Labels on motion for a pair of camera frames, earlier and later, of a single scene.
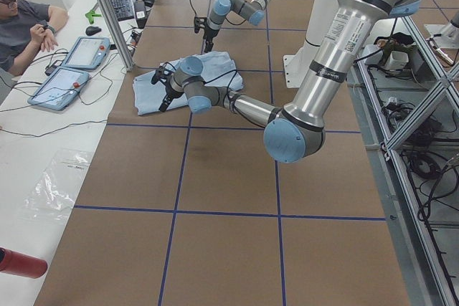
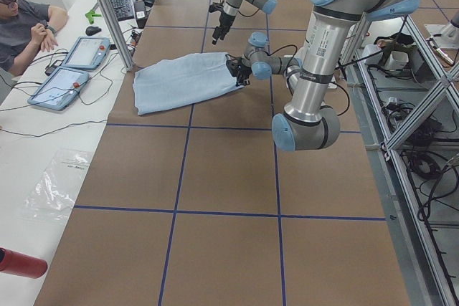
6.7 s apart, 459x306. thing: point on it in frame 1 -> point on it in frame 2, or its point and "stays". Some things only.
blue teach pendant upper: [87, 52] stays
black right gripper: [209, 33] -> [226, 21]
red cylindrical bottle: [15, 263] stays
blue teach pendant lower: [59, 88] stays
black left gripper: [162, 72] -> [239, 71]
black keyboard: [122, 3] stays
